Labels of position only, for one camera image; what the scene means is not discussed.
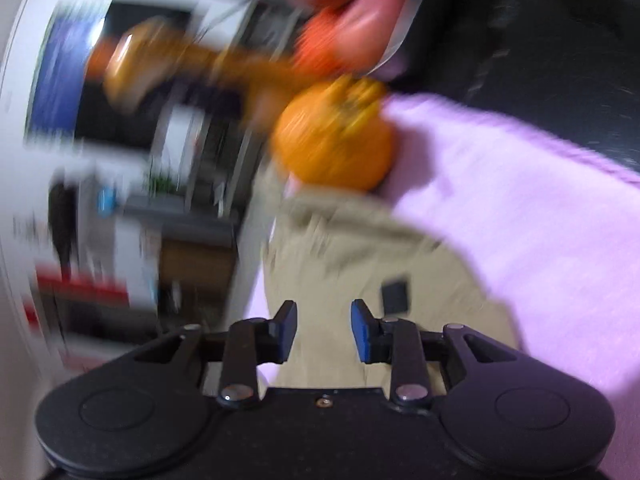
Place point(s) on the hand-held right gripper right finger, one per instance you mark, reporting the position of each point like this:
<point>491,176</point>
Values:
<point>359,331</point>

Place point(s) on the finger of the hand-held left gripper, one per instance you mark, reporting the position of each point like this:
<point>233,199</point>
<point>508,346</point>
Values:
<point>130,67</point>

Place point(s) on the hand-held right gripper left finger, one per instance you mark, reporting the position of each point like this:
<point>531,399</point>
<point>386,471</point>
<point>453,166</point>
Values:
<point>288,331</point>

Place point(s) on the beige pants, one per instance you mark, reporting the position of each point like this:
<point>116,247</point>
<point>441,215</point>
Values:
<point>360,250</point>

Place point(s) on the wooden cabinet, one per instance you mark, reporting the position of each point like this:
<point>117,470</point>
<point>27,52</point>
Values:
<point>197,272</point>

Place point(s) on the pink blanket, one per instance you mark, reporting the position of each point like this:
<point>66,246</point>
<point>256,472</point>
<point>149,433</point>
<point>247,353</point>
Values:
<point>525,220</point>

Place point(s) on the black sofa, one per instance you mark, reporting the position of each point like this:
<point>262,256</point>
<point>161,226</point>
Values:
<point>540,35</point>

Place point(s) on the blue wall poster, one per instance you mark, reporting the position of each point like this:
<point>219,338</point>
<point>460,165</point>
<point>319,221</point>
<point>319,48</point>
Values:
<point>65,72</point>

